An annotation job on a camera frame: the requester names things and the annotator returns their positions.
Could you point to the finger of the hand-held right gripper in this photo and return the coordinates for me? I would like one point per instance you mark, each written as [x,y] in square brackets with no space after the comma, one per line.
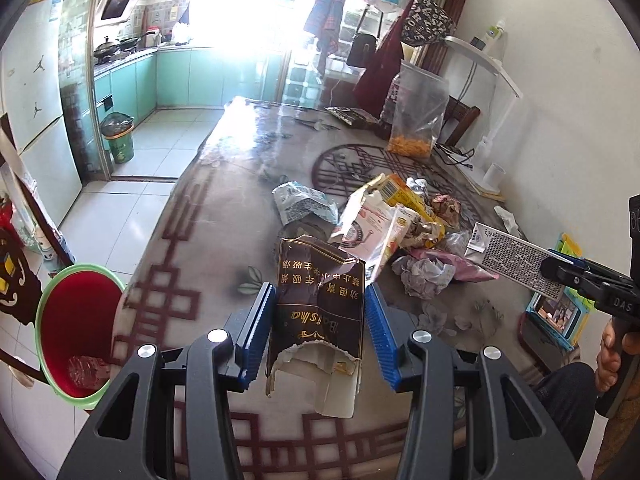
[570,277]
[567,256]

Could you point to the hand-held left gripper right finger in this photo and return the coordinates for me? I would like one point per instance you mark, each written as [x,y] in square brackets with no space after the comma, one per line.
[382,332]

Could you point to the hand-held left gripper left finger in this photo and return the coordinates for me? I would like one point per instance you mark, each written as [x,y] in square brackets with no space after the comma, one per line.
[257,330]

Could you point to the white printed medicine box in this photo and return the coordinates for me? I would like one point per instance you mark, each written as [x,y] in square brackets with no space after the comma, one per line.
[510,257]

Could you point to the torn black cigarette carton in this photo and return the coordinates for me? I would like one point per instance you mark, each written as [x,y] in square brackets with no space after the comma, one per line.
[315,305]

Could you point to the brown wrapper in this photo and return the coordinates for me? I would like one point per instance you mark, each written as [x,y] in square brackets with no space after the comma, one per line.
[446,207]

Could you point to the yellow medicine box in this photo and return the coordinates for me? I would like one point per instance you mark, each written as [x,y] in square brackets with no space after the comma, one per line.
[397,191]

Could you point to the red bin with green rim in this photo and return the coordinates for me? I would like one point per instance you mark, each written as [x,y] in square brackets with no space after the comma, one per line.
[75,310]

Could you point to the person's right hand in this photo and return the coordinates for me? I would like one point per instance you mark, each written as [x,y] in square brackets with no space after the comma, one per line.
[610,360]

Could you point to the green plastic toy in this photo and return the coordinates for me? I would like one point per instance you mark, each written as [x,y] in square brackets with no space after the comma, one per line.
[567,247]

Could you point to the phone in blue case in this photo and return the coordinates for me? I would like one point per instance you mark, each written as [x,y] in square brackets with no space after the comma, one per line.
[555,312]

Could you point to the small crumpled white tissue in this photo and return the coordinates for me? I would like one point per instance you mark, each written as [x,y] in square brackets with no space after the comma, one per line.
[507,216]

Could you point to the pink wrapper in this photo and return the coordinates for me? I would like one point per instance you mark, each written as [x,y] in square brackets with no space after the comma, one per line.
[475,272]

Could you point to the torn white and red packet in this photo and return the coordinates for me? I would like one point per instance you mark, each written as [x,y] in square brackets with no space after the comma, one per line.
[370,232]

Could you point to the white cup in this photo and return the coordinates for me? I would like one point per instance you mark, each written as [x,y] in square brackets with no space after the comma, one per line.
[494,176]

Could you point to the silver crumpled foil bag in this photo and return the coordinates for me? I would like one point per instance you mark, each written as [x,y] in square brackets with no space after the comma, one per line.
[300,202]

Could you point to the crushed clear plastic bottle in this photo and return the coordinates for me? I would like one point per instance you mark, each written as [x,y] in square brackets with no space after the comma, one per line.
[90,375]

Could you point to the dark wooden chair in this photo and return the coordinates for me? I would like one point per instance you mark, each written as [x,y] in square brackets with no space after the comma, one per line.
[462,117]

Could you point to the clear bag of orange snacks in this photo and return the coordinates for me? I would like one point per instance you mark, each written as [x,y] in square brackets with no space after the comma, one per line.
[417,115]

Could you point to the white desk lamp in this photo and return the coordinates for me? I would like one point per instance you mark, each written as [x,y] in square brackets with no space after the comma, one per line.
[487,60]

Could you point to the dark snack packet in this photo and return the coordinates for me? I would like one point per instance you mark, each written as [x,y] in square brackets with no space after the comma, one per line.
[352,116]

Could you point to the white and blue bottle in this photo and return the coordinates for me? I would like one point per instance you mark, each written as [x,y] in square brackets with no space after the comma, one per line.
[45,252]

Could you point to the white lotion bottle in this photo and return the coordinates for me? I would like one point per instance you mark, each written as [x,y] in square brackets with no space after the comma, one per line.
[495,37]

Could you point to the green kitchen waste bin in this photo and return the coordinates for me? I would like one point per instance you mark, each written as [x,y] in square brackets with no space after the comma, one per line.
[118,137]

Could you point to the carved wooden chair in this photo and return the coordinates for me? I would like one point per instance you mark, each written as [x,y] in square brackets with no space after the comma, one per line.
[20,280]

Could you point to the dark red hanging garment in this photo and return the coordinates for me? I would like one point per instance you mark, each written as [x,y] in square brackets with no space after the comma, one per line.
[382,70]

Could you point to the teal kitchen cabinets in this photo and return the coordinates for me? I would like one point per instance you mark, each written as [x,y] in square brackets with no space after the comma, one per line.
[175,77]

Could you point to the black and white patterned bag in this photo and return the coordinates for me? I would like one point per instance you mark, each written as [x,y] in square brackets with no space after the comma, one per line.
[425,20]

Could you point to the black handbag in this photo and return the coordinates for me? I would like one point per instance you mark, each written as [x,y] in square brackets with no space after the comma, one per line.
[361,50]

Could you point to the white refrigerator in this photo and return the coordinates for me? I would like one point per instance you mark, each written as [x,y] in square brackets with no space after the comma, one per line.
[35,110]

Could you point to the black wok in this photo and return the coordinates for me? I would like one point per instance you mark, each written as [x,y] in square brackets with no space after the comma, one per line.
[107,50]

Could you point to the blue hanging cloth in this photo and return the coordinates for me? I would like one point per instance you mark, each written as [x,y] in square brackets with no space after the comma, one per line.
[325,15]

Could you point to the range hood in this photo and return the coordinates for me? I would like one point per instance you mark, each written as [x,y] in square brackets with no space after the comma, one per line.
[120,2]

